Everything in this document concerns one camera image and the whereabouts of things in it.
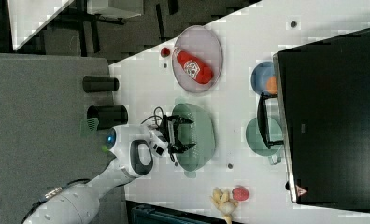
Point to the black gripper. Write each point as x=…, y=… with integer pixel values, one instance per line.
x=169, y=129

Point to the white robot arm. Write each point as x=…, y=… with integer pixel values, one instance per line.
x=134, y=147

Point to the red ketchup bottle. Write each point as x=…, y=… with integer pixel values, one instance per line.
x=194, y=67

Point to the black frying pan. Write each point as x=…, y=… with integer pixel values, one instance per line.
x=108, y=115

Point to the yellow banana bunch toy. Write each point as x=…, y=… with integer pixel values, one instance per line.
x=223, y=203

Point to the small red strawberry toy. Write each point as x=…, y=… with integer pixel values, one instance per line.
x=165, y=52

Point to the blue bowl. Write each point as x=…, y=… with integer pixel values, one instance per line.
x=259, y=76

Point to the green pear toy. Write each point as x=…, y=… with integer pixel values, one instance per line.
x=105, y=149

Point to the grey oval plate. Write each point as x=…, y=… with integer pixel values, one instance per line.
x=203, y=44

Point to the mint green plastic strainer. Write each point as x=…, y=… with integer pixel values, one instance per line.
x=200, y=133

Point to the green slotted spatula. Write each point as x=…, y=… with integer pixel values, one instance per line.
x=88, y=126

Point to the black cylinder cup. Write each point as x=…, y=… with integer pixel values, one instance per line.
x=99, y=84

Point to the orange carrot toy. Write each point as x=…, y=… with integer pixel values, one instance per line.
x=271, y=86

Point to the white side table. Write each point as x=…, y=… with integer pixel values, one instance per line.
x=28, y=17

